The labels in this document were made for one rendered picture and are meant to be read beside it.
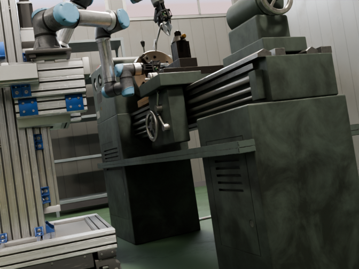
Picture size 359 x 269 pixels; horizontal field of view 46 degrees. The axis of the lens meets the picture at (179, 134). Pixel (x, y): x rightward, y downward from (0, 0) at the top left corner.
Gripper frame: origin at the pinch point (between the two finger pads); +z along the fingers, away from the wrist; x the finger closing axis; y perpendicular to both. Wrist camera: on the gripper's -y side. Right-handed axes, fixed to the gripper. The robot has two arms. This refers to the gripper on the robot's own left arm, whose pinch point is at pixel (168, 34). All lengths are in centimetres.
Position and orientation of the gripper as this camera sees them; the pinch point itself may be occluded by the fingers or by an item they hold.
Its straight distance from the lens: 278.0
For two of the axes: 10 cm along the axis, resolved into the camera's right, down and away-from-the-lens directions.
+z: 3.7, 9.3, 0.6
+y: 3.9, -1.0, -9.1
